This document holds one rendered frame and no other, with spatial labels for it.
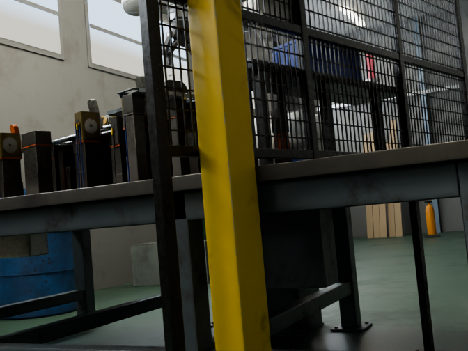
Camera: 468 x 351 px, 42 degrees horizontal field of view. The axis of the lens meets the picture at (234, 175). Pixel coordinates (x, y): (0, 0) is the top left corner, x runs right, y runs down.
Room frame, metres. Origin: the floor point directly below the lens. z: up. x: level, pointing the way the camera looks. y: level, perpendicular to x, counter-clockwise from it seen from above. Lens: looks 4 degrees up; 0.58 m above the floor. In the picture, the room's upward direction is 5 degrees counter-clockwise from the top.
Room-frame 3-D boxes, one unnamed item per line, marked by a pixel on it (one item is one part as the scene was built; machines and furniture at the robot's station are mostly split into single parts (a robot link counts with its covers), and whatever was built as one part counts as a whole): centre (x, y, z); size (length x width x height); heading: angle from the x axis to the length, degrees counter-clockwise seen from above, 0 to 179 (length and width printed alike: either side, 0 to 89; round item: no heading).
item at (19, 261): (4.61, 1.52, 0.46); 0.61 x 0.61 x 0.92
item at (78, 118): (2.43, 0.58, 0.87); 0.12 x 0.07 x 0.35; 137
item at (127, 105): (1.91, 0.29, 0.84); 0.05 x 0.05 x 0.29; 47
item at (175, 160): (2.05, 0.17, 0.84); 0.05 x 0.05 x 0.29; 47
